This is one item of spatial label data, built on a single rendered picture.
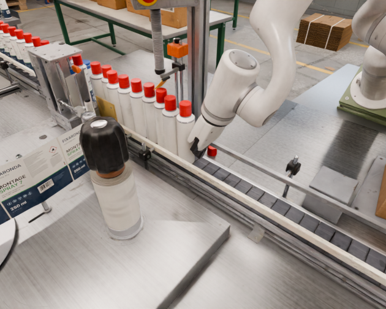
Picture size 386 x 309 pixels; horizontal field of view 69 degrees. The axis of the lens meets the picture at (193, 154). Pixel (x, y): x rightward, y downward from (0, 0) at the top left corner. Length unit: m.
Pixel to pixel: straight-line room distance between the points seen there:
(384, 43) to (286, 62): 0.49
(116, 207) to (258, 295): 0.36
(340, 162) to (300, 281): 0.48
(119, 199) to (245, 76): 0.36
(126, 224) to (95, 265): 0.11
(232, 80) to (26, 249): 0.59
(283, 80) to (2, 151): 0.88
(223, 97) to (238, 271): 0.40
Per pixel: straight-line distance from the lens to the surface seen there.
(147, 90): 0.85
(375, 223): 0.72
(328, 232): 0.77
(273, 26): 0.57
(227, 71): 0.58
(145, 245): 0.69
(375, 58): 1.14
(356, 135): 1.23
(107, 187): 0.57
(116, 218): 0.64
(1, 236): 0.81
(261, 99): 0.58
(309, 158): 1.04
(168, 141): 0.84
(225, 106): 0.62
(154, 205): 0.76
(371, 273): 0.71
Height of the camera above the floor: 1.46
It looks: 40 degrees down
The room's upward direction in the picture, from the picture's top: straight up
